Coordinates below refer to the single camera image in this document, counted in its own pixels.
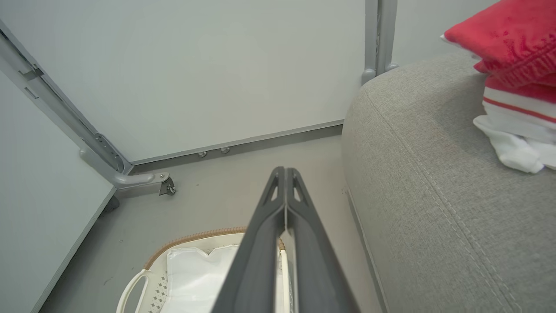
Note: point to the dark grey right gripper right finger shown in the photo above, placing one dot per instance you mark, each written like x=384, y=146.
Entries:
x=317, y=261

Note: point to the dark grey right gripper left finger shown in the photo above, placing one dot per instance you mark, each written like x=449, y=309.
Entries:
x=256, y=252

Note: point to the red basketball jersey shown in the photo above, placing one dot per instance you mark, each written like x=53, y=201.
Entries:
x=512, y=48

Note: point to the grey fabric sofa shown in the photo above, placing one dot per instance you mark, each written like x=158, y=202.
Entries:
x=434, y=195

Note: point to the white cloth with red stripes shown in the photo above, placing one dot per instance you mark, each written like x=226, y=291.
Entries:
x=517, y=148

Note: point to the white cloth in basket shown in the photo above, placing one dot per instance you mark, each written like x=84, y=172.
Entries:
x=195, y=278

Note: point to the white woven-rim laundry basket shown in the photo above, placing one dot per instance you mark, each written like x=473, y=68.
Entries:
x=152, y=278

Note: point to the black caster wheel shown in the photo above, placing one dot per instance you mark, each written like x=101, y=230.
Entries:
x=168, y=187

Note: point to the grey curved partition foot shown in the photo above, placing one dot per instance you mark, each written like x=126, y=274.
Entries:
x=130, y=178

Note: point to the grey partition bottom rail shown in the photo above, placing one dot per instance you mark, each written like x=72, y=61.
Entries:
x=239, y=141

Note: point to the grey double partition post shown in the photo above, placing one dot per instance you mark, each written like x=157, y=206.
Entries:
x=378, y=39

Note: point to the grey hinged corner post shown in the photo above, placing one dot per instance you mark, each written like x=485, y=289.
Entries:
x=56, y=104

